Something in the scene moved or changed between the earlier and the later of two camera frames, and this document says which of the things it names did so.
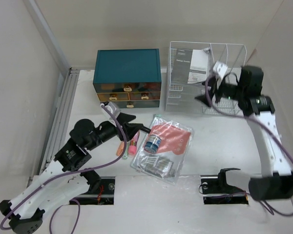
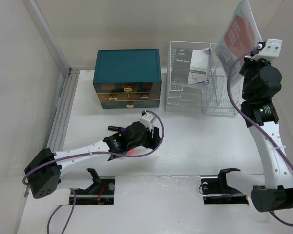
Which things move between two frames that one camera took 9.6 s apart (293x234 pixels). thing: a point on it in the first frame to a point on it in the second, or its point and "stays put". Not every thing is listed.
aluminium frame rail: (59, 126) stays put
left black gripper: (132, 127) to (152, 142)
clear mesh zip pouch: (161, 152) to (242, 33)
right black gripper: (213, 83) to (248, 62)
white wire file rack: (189, 65) stays put
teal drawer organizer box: (128, 78) stays put
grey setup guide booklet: (188, 66) stays put
